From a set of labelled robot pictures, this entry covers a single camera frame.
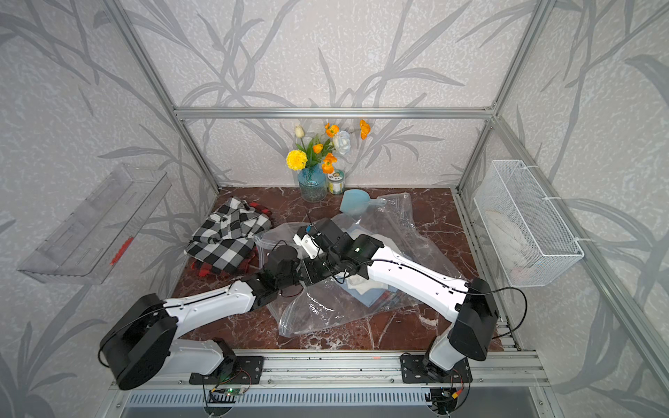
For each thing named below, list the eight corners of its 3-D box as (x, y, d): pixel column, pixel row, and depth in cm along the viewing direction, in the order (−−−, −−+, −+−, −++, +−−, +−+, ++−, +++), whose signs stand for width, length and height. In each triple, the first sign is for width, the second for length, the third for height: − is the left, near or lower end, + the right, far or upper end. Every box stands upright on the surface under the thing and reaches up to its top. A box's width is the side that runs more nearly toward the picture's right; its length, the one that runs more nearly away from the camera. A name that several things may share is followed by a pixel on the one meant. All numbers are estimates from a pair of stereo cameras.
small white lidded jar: (332, 198, 122) (330, 182, 114) (326, 189, 125) (325, 174, 118) (346, 193, 124) (346, 177, 116) (341, 184, 128) (340, 169, 120)
